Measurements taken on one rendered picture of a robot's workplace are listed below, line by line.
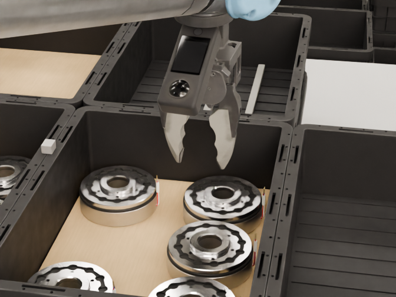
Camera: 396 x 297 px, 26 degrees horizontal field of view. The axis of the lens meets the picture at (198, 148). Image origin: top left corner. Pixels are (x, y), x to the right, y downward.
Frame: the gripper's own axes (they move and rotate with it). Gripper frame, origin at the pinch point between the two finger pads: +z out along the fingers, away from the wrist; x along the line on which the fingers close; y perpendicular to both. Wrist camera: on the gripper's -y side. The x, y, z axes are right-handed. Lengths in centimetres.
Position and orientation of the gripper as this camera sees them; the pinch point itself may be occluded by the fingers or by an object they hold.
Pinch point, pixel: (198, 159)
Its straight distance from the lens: 110.1
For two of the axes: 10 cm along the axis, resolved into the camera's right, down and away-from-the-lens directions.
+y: 2.8, -4.8, 8.3
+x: -9.6, -1.4, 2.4
